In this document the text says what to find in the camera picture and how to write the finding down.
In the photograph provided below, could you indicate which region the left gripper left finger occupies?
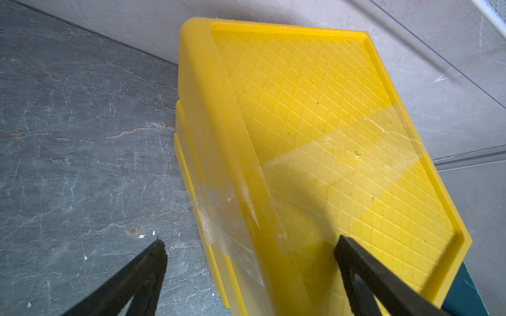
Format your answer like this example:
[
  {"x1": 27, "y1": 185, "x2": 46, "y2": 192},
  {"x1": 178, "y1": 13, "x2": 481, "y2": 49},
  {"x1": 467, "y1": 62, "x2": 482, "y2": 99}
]
[{"x1": 64, "y1": 239, "x2": 167, "y2": 315}]

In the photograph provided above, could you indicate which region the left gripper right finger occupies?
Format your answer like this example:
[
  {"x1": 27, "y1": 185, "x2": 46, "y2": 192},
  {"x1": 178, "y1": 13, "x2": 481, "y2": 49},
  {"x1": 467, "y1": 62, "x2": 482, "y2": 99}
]
[{"x1": 333, "y1": 235, "x2": 447, "y2": 315}]

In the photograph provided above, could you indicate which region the teal top drawer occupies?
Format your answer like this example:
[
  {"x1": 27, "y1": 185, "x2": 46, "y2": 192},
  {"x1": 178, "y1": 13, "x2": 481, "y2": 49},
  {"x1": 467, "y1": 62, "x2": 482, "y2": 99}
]
[{"x1": 441, "y1": 263, "x2": 490, "y2": 316}]

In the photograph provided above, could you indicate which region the yellow drawer cabinet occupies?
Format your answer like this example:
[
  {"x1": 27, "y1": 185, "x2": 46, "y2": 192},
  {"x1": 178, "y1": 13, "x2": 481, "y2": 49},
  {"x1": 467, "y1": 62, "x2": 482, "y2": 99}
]
[{"x1": 175, "y1": 18, "x2": 472, "y2": 315}]

